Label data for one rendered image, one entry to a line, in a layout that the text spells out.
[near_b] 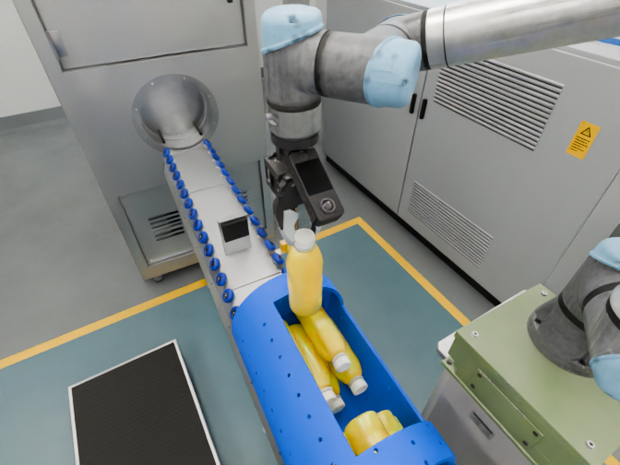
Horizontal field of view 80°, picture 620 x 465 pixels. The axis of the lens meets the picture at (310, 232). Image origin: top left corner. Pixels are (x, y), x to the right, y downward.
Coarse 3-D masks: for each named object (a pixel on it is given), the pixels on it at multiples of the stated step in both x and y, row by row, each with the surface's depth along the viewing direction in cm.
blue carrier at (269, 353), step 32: (256, 288) 85; (256, 320) 81; (288, 320) 98; (352, 320) 92; (256, 352) 78; (288, 352) 73; (256, 384) 78; (288, 384) 70; (384, 384) 85; (288, 416) 68; (320, 416) 64; (352, 416) 88; (416, 416) 76; (288, 448) 67; (320, 448) 62; (384, 448) 59; (416, 448) 60; (448, 448) 65
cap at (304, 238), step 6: (294, 234) 65; (300, 234) 66; (306, 234) 66; (312, 234) 65; (300, 240) 64; (306, 240) 64; (312, 240) 65; (300, 246) 65; (306, 246) 65; (312, 246) 66
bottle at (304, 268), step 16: (288, 256) 68; (304, 256) 66; (320, 256) 68; (288, 272) 70; (304, 272) 67; (320, 272) 69; (288, 288) 74; (304, 288) 70; (320, 288) 73; (304, 304) 73; (320, 304) 77
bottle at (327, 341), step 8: (320, 312) 91; (304, 320) 90; (312, 320) 89; (320, 320) 89; (328, 320) 89; (304, 328) 90; (312, 328) 88; (320, 328) 87; (328, 328) 87; (336, 328) 88; (312, 336) 88; (320, 336) 86; (328, 336) 86; (336, 336) 86; (320, 344) 85; (328, 344) 85; (336, 344) 85; (344, 344) 87; (320, 352) 86; (328, 352) 84; (336, 352) 84; (344, 352) 86; (328, 360) 85
